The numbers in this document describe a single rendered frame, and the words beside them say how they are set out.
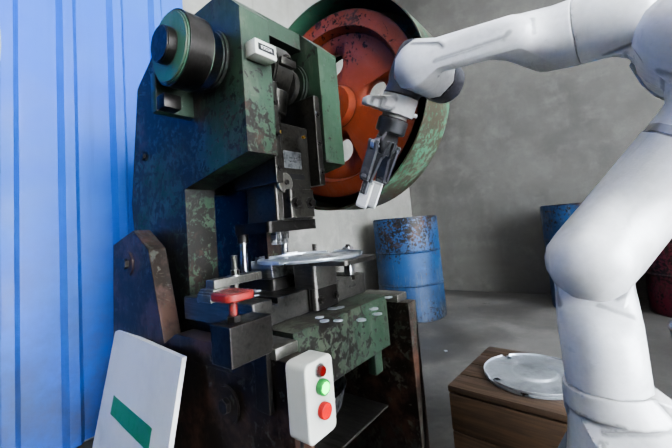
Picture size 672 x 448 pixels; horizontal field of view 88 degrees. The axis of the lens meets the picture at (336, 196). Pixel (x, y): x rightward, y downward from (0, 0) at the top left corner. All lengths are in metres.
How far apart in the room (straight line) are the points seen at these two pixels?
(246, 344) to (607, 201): 0.61
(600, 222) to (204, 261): 0.95
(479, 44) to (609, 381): 0.56
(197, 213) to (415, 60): 0.74
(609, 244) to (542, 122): 3.59
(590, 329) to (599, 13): 0.48
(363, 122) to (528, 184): 2.94
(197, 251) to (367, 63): 0.89
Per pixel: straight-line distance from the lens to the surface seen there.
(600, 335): 0.66
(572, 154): 4.05
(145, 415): 1.13
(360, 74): 1.39
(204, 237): 1.12
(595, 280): 0.56
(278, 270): 1.00
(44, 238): 1.95
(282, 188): 0.96
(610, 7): 0.73
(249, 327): 0.68
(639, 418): 0.69
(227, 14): 1.04
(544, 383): 1.28
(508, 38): 0.71
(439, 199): 4.31
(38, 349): 1.99
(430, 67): 0.73
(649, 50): 0.64
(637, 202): 0.62
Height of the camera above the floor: 0.87
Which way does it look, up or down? 5 degrees up
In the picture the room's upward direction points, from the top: 5 degrees counter-clockwise
